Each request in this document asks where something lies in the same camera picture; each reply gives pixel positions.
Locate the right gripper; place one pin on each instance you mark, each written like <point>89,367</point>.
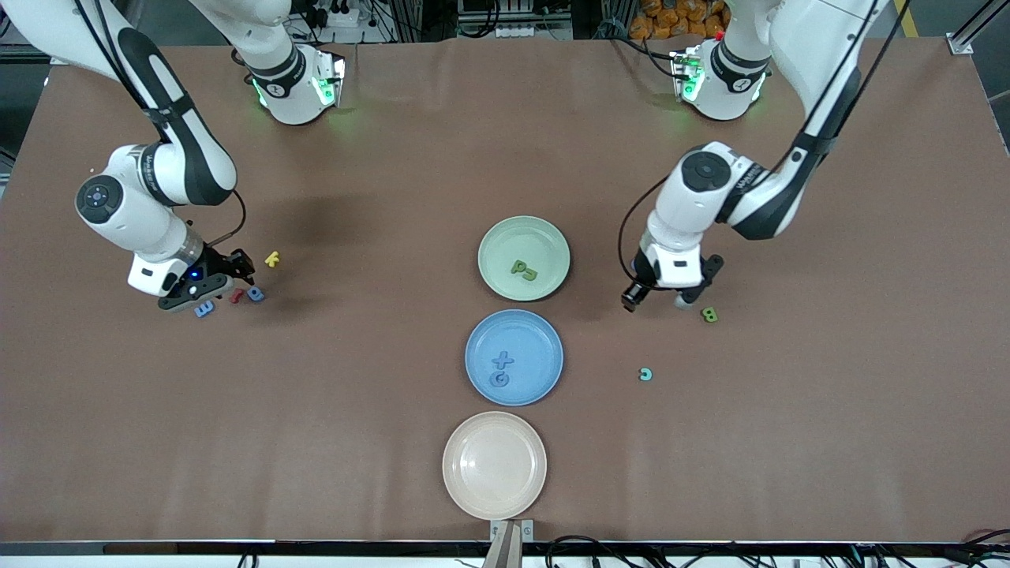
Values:
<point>218,263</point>

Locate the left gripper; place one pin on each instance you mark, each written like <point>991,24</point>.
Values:
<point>636,293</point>

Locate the blue foam letter a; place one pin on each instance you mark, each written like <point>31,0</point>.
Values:
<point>251,296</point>

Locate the blue foam letter E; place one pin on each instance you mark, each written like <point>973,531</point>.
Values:
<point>205,311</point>

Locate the green foam letter B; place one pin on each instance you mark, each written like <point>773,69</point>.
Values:
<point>705,315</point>

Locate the blue foam letter X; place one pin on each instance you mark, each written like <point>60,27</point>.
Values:
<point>503,361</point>

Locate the blue foam letter G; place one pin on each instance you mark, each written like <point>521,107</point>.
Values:
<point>493,380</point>

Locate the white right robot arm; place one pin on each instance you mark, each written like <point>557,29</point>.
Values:
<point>130,213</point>

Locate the yellow foam letter K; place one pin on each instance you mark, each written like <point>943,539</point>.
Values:
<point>272,258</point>

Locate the pale green plate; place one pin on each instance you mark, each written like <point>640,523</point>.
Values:
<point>544,244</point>

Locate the blue plate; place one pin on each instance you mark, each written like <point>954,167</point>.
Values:
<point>536,339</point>

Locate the beige plate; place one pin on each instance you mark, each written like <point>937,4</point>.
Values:
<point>495,465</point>

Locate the brown paper table cover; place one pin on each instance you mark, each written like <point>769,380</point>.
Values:
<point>394,473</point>

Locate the orange objects pile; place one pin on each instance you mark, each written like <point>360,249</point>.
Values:
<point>671,16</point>

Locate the white power strip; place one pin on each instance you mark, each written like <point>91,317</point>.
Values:
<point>339,16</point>
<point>521,31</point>

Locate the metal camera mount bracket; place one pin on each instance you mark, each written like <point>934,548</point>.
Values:
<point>509,544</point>

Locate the black table edge rail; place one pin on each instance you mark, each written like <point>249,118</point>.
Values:
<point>316,547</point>

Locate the aluminium frame profile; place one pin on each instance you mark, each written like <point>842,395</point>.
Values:
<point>959,43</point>

